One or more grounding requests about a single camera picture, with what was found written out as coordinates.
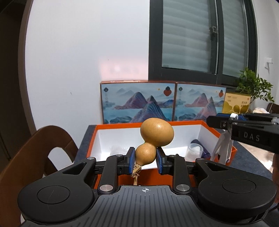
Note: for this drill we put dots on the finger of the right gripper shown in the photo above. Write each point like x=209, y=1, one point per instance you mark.
x=219, y=122
x=226, y=116

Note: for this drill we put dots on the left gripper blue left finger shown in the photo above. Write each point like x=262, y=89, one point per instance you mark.
x=130, y=160

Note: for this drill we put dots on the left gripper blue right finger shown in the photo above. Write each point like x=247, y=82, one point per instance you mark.
x=161, y=160

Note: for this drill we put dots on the white folding opener tool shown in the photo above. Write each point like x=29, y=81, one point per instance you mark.
x=223, y=148

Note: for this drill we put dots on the tan bottle gourd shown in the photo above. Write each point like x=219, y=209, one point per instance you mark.
x=156, y=133

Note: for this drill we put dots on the clear plastic bottle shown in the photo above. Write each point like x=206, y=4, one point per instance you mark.
x=193, y=152

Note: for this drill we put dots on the blue cylindrical can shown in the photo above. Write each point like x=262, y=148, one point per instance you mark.
x=204, y=152

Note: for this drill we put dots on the person's right hand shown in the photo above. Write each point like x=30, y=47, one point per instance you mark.
x=275, y=174

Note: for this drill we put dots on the yellow gift box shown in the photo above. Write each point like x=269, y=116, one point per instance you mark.
x=236, y=103

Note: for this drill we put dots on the white tissue box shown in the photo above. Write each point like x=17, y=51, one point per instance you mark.
x=260, y=110

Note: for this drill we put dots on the orange storage box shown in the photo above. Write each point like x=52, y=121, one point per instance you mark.
x=111, y=139

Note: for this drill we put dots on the green potted plant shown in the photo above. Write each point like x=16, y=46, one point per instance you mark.
x=252, y=84

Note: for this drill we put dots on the right mountain painting box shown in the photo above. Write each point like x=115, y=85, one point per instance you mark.
x=197, y=102

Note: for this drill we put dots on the mountain painting box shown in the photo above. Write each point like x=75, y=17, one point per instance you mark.
x=197, y=102
x=130, y=102

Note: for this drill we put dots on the left mountain painting box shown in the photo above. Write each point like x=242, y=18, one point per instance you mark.
x=130, y=102

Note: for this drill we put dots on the dark framed window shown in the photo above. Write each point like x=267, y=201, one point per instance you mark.
x=207, y=42

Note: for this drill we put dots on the brown wooden chair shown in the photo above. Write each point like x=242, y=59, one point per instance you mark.
x=30, y=164

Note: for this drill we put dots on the white wall switch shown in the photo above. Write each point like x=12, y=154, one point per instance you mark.
x=267, y=62

